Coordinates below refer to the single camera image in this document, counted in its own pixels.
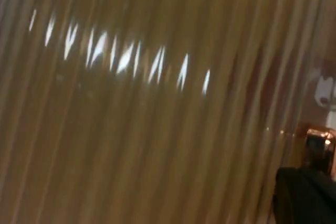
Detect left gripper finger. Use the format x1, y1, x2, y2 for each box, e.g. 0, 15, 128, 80
272, 166, 336, 224

